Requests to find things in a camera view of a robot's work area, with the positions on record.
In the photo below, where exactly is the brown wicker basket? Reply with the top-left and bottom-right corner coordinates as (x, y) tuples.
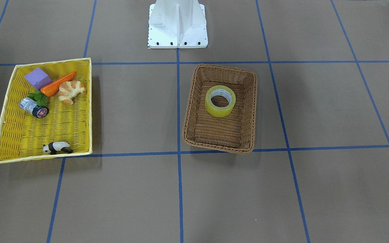
(182, 64), (258, 154)

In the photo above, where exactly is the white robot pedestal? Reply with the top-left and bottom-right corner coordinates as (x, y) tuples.
(147, 0), (208, 48)

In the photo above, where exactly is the yellow tape roll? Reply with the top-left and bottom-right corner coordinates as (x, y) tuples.
(204, 85), (236, 117)

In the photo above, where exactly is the toy bread croissant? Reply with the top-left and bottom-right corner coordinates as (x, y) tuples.
(58, 80), (86, 106)

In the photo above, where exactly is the purple foam cube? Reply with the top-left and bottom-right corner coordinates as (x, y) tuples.
(24, 67), (52, 90)

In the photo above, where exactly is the orange toy carrot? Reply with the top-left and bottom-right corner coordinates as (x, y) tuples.
(40, 71), (77, 98)

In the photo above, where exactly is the panda figurine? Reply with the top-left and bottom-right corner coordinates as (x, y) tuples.
(42, 141), (73, 155)

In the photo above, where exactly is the small grey labelled can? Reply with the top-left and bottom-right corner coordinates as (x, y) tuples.
(19, 97), (49, 118)

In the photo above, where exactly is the yellow woven plastic basket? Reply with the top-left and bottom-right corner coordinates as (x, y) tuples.
(0, 57), (93, 164)

